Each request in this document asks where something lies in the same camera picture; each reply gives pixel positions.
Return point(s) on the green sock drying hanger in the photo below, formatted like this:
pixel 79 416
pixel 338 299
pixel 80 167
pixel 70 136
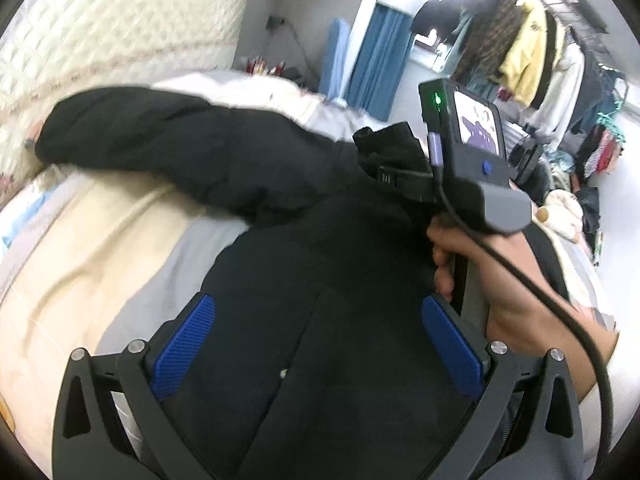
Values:
pixel 609 122

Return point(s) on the person's right hand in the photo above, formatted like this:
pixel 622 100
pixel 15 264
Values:
pixel 516 316

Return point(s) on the brown plaid scarf hanging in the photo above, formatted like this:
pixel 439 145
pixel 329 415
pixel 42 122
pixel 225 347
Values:
pixel 494 26

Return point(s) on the white hoodie hanging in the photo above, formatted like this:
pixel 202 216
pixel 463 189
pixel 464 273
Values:
pixel 552 117

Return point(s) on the patchwork plaid bed quilt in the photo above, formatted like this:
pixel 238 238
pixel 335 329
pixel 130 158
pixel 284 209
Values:
pixel 100 259

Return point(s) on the yellow fleece jacket hanging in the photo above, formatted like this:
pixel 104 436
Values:
pixel 522 68

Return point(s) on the grey wardrobe cabinet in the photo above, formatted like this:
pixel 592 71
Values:
pixel 295 33

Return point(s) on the blue curtain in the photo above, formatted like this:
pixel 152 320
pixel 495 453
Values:
pixel 381 61

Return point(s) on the blue folded mat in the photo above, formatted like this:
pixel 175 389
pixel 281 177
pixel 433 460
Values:
pixel 334 59

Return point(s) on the bottles on bedside shelf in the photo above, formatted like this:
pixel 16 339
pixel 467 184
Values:
pixel 259 66

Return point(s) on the black jacket hanging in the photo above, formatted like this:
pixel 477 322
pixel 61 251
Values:
pixel 444 16

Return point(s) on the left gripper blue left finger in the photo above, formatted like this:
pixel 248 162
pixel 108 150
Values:
pixel 173 348

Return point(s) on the cream quilted headboard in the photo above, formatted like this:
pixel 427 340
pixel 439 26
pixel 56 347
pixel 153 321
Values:
pixel 55 48

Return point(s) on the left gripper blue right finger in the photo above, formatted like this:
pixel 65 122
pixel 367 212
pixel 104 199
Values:
pixel 459 345

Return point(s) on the black puffer jacket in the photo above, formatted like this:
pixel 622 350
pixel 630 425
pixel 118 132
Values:
pixel 108 425

